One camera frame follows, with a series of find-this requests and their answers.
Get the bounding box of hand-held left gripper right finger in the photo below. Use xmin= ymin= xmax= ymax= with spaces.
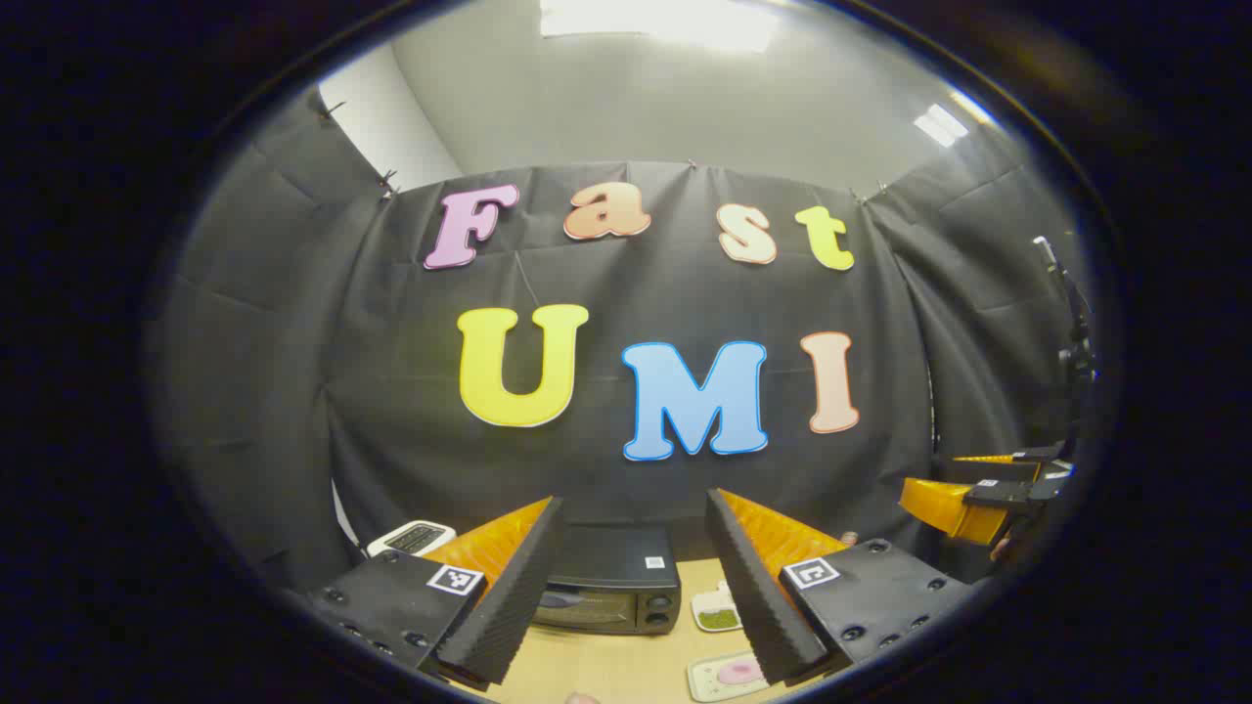
xmin=705 ymin=488 xmax=979 ymax=687

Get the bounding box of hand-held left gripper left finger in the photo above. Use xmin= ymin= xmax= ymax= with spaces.
xmin=308 ymin=496 xmax=566 ymax=687

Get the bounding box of white square plate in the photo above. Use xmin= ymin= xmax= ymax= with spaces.
xmin=687 ymin=650 xmax=774 ymax=703

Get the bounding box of black electric oven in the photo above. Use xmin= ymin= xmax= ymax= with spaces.
xmin=533 ymin=523 xmax=683 ymax=637

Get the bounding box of white divided tray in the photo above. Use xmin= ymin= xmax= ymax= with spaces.
xmin=691 ymin=582 xmax=744 ymax=634

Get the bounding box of white toaster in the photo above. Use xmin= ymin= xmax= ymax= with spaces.
xmin=367 ymin=520 xmax=458 ymax=558

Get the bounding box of dark stand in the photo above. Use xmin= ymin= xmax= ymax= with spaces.
xmin=1032 ymin=235 xmax=1096 ymax=451

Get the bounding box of black backdrop cloth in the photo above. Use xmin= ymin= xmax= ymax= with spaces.
xmin=147 ymin=88 xmax=1101 ymax=597

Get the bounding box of ceiling light panel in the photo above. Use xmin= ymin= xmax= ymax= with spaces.
xmin=540 ymin=0 xmax=779 ymax=52
xmin=915 ymin=103 xmax=969 ymax=148

